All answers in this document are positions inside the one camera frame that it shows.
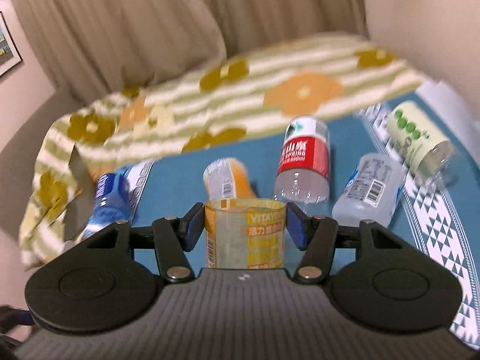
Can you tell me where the beige curtain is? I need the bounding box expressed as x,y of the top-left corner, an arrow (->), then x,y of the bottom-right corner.
11,0 -> 367,103

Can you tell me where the floral striped duvet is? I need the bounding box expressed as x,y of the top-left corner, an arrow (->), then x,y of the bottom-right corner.
19,33 -> 426,270

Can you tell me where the grey laptop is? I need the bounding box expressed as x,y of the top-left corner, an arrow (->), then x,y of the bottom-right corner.
64,146 -> 96,242

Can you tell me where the green label bottle cup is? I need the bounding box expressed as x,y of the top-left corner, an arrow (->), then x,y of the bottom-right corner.
386,101 -> 455,185

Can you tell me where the blue label bottle cup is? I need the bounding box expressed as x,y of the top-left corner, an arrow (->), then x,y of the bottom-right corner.
80,172 -> 130,241

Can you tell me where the orange label bottle cup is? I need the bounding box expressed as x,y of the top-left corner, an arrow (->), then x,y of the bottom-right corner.
202,158 -> 256,200

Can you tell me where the framed picture on wall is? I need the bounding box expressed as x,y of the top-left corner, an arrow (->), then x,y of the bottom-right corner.
0,11 -> 23,77

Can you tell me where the teal patterned table cloth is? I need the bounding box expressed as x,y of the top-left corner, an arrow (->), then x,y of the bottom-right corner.
63,80 -> 480,347

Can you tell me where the grey headboard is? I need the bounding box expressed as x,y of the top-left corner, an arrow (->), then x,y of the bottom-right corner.
1,87 -> 84,240

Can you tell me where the red label bottle cup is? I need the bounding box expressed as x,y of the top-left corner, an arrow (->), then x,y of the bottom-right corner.
273,115 -> 330,212

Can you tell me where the yellow label clear cup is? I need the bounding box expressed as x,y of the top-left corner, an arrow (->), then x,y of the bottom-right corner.
205,198 -> 287,269

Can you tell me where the white translucent bottle cup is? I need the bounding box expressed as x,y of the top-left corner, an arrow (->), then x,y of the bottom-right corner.
332,153 -> 406,228

